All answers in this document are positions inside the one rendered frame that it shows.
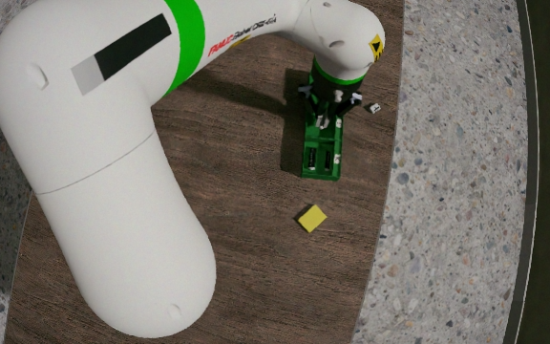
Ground yellow square pad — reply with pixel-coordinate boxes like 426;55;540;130
298;205;327;233

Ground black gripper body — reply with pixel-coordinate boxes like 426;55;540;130
309;81;353;103

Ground green three-compartment bin rack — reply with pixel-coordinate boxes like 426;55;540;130
301;113;344;182

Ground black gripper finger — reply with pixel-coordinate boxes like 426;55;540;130
298;84;327;127
323;92;362;128

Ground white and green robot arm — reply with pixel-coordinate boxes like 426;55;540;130
0;0;385;338

